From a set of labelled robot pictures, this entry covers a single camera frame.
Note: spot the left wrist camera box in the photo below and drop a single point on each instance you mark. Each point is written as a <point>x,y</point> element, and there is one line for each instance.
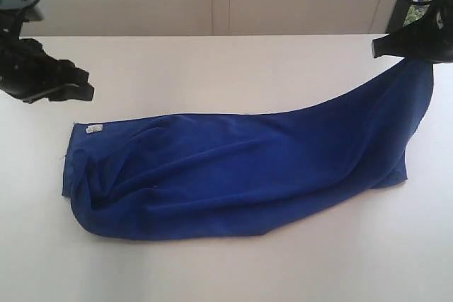
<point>27,10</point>

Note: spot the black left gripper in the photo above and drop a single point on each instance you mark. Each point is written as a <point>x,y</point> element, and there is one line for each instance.
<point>25,73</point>

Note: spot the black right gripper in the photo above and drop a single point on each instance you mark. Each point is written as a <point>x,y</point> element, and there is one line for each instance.
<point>429,38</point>

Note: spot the blue microfiber towel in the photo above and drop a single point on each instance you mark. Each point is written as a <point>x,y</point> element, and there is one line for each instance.
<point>202,175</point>

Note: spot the dark window frame post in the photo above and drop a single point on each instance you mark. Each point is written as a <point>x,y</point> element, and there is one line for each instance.
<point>398,15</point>

